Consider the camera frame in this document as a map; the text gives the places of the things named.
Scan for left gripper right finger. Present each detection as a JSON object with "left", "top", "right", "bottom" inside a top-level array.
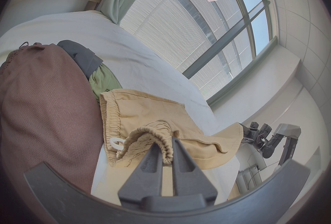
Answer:
[{"left": 171, "top": 137, "right": 218, "bottom": 204}]

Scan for window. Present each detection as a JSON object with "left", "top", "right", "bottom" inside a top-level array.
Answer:
[{"left": 118, "top": 0, "right": 278, "bottom": 107}]

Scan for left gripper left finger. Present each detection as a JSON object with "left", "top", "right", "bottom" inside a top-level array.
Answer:
[{"left": 118, "top": 143, "right": 165, "bottom": 206}]

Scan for green garment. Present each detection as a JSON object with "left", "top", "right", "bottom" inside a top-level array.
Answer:
[{"left": 89, "top": 64, "right": 122, "bottom": 108}]

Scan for black garment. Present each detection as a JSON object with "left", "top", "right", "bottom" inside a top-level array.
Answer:
[{"left": 57, "top": 40, "right": 103, "bottom": 81}]

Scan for brown shorts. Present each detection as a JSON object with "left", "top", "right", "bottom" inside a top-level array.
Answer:
[{"left": 0, "top": 43, "right": 104, "bottom": 195}]

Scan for bed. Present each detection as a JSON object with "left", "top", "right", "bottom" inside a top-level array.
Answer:
[{"left": 0, "top": 0, "right": 241, "bottom": 205}]

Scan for tan shorts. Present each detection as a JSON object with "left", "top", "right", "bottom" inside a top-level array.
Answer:
[{"left": 99, "top": 89, "right": 245, "bottom": 201}]

